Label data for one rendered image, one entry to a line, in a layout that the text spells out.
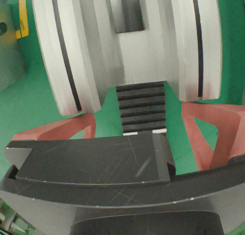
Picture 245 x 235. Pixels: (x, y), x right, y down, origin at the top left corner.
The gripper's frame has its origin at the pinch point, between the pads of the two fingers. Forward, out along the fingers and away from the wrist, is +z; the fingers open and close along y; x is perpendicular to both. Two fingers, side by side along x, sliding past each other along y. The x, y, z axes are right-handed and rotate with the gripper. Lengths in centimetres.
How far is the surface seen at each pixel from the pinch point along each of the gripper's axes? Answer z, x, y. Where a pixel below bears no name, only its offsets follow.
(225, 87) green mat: 5.3, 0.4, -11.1
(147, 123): 4.1, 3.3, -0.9
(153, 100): 4.3, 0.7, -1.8
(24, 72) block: 4.8, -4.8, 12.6
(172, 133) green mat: 5.4, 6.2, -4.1
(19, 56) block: 5.0, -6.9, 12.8
